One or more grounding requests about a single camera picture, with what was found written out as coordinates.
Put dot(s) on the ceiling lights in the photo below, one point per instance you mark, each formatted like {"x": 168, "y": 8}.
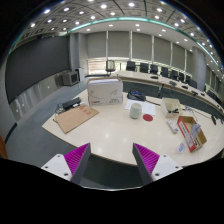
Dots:
{"x": 103, "y": 6}

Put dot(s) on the white printed paper sheet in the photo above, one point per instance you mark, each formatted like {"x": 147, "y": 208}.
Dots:
{"x": 146, "y": 107}

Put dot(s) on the grey monitor on cart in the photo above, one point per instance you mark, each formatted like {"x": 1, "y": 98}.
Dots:
{"x": 70, "y": 78}

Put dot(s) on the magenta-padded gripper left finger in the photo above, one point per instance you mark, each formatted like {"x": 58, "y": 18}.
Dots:
{"x": 77, "y": 159}

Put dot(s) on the large white cardboard box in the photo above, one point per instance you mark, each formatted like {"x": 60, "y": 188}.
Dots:
{"x": 105, "y": 91}

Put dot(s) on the white open organizer box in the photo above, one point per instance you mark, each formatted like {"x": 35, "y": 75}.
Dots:
{"x": 170, "y": 105}

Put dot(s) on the black tool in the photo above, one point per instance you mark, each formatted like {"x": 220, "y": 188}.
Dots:
{"x": 174, "y": 111}

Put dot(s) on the black desk phone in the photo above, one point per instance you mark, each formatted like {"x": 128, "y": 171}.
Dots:
{"x": 136, "y": 95}

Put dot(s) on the white cup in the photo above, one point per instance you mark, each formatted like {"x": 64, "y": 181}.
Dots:
{"x": 135, "y": 111}

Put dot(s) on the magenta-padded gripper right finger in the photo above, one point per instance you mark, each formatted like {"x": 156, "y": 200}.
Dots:
{"x": 146, "y": 159}

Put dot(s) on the small white remote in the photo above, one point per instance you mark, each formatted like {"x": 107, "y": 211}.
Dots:
{"x": 172, "y": 126}

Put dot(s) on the flat round red coaster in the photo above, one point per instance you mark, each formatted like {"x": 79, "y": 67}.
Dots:
{"x": 147, "y": 117}

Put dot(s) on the flat brown cardboard sheet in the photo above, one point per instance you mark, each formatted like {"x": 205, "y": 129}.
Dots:
{"x": 76, "y": 118}

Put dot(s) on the black power adapter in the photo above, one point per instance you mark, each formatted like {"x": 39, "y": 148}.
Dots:
{"x": 70, "y": 103}

